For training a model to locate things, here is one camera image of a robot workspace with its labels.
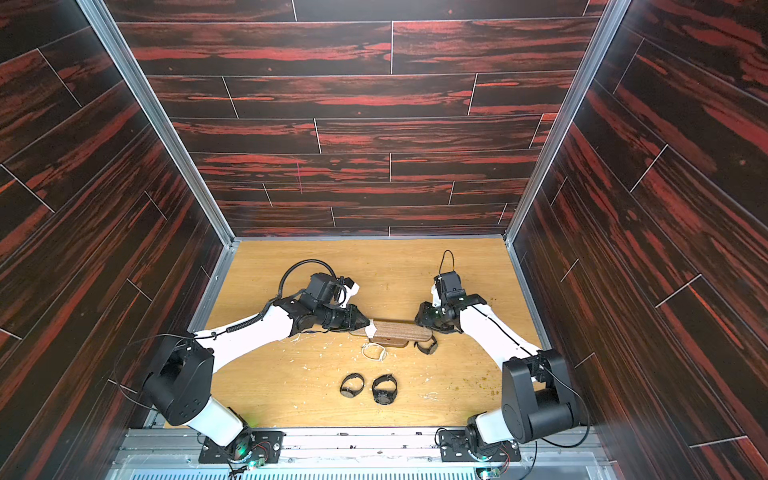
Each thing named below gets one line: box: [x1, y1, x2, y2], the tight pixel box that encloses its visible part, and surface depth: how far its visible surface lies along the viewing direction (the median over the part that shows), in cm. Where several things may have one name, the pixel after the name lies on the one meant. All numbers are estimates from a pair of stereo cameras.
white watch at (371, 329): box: [365, 318, 378, 339], surface depth 87 cm
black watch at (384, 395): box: [372, 374, 398, 405], surface depth 81 cm
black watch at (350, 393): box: [340, 372, 365, 399], surface depth 83 cm
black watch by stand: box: [414, 335, 438, 355], surface depth 91 cm
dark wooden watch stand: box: [349, 321, 434, 348], surface depth 88 cm
